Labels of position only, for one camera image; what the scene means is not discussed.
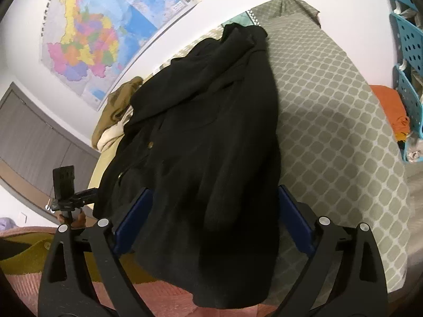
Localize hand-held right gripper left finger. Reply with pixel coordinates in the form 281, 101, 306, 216
37, 187, 153, 317

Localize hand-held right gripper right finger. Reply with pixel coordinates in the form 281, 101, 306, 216
277, 184, 388, 317

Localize black jacket with gold buttons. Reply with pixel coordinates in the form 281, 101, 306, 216
93, 22, 282, 308

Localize person's left hand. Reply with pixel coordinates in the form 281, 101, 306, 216
58, 209, 88, 231

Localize grey wardrobe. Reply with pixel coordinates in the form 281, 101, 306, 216
0, 82, 101, 207

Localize white cloth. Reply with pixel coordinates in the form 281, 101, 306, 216
97, 112, 133, 152

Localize purple cloth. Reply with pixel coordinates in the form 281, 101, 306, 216
0, 217, 19, 233

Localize checked bed sheet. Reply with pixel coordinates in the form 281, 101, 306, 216
88, 0, 413, 306

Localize khaki garment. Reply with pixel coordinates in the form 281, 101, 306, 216
91, 77, 144, 151

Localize orange cloth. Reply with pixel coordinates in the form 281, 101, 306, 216
368, 85, 411, 141

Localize colourful wall map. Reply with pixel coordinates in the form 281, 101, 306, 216
39, 0, 207, 111

